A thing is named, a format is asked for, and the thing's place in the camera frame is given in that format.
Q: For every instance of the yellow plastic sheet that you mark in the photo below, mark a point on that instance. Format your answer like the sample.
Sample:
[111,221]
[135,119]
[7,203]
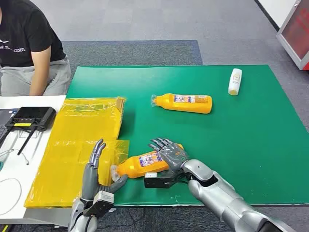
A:
[72,134]

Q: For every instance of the green table mat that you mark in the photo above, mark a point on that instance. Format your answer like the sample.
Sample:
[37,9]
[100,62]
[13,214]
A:
[217,144]

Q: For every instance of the small white bottle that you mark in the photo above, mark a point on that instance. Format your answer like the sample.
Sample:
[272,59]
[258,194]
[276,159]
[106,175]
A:
[234,81]

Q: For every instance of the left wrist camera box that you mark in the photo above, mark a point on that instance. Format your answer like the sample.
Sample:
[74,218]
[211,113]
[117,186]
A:
[101,201]

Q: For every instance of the black remote controller with antennas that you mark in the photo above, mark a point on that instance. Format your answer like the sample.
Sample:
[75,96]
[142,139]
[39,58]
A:
[34,117]

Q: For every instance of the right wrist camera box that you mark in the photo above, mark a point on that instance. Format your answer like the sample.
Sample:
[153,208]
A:
[157,182]

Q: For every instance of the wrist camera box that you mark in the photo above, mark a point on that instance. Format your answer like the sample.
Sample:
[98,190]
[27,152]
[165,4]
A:
[101,201]
[157,182]

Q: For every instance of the person in black shirt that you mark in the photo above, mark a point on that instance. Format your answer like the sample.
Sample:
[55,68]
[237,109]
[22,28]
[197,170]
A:
[19,35]

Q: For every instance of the person's left forearm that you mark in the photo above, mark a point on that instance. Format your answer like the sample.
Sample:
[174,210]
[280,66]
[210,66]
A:
[39,72]

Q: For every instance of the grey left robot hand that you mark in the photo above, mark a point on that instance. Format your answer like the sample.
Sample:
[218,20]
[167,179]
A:
[90,181]

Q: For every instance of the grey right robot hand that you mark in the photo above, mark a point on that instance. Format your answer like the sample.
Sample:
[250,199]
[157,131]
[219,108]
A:
[173,157]

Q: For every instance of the white and red cabinet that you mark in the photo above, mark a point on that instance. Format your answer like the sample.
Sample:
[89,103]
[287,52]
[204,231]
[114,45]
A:
[295,32]

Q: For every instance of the orange bottle with clear cap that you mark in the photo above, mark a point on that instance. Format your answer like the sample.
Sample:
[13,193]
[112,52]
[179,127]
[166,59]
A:
[131,169]
[185,105]

